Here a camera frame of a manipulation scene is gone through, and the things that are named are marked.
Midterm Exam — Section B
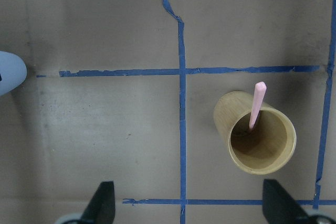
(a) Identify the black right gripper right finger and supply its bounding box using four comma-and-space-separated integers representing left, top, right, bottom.
262, 179, 309, 224

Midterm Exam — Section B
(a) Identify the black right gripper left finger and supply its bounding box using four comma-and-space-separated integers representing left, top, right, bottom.
78, 181, 116, 224

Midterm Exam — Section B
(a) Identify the pink chopstick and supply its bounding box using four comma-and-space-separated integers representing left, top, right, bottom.
249, 82, 267, 132

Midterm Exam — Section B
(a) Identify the light blue plastic cup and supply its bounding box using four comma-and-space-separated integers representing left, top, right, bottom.
1, 51, 27, 95

